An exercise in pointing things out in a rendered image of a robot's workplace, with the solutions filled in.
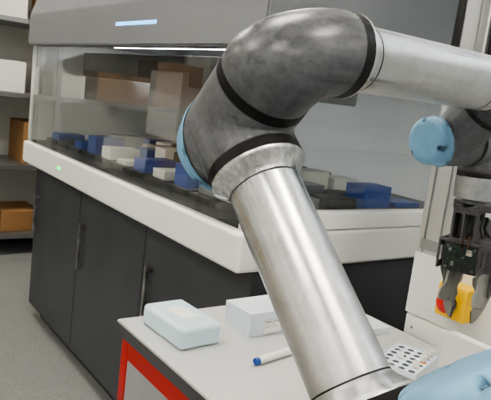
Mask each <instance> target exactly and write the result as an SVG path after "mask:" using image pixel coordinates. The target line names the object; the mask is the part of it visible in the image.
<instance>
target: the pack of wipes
mask: <svg viewBox="0 0 491 400"><path fill-rule="evenodd" d="M143 320H144V324H146V325H147V326H149V327H150V328H152V329H153V330H155V331H156V332H157V333H158V334H159V335H161V336H162V337H164V338H165V339H166V340H168V341H169V342H171V343H172V344H173V345H174V346H175V347H177V348H179V349H181V350H184V349H188V348H196V347H200V346H204V345H208V344H215V343H217V342H218V341H219V339H220V334H221V324H220V323H219V322H218V321H215V320H214V319H212V318H211V317H209V316H208V315H206V314H205V313H202V312H201V311H200V310H198V309H196V308H195V307H193V306H192V305H190V304H189V303H187V302H185V301H183V300H182V299H179V300H172V301H166V302H155V303H148V304H147V305H145V307H144V319H143Z"/></svg>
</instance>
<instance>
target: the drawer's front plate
mask: <svg viewBox="0 0 491 400"><path fill-rule="evenodd" d="M488 349H491V346H489V345H487V344H484V343H482V342H480V341H478V340H475V339H473V338H471V337H468V336H466V335H464V334H462V333H459V332H457V331H450V332H446V333H445V334H444V338H443V346H442V351H441V355H440V359H439V367H438V368H440V367H443V366H446V365H448V364H451V363H454V362H455V361H456V360H460V359H462V358H464V357H467V356H470V355H473V354H475V353H478V352H482V351H485V350H488Z"/></svg>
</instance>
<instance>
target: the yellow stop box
mask: <svg viewBox="0 0 491 400"><path fill-rule="evenodd" d="M473 294H474V288H473V287H472V286H469V285H466V284H465V283H459V284H458V295H457V296H456V298H455V305H456V307H455V310H454V312H453V314H452V316H451V317H448V316H447V314H446V313H442V312H440V311H439V310H438V308H437V306H436V304H435V312H436V313H437V314H440V315H442V316H444V317H447V318H449V319H451V320H453V321H457V322H458V323H461V324H466V323H470V311H471V310H472V307H471V300H472V296H473Z"/></svg>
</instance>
